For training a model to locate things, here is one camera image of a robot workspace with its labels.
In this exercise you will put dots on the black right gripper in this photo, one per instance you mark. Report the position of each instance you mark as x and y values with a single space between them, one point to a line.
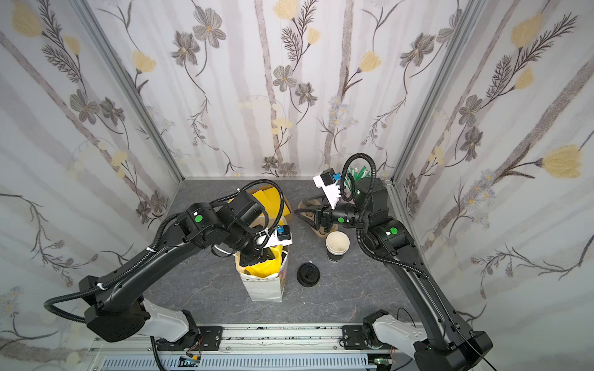
322 218

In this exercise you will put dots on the black paper cup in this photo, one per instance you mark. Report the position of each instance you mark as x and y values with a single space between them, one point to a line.
337 244

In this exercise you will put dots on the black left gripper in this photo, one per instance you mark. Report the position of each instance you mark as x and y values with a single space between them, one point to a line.
257 255

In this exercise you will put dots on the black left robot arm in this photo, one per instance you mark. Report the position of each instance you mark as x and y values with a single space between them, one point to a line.
113 306

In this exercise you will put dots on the cartoon print paper bag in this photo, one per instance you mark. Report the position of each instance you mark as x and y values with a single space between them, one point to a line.
270 289

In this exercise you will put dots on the yellow paper napkins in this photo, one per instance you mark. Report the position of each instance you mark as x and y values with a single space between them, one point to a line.
269 197

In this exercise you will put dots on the single yellow paper napkin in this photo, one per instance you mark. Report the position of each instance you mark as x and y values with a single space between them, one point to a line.
269 264

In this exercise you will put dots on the brown pulp cup carrier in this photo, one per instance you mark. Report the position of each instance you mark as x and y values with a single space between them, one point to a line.
309 210

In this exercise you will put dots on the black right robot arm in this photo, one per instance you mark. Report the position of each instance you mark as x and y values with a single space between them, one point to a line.
356 198

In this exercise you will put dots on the black plastic cup lids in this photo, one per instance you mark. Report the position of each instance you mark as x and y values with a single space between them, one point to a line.
308 275

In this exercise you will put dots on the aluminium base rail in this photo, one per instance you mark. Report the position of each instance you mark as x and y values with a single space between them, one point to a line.
278 343

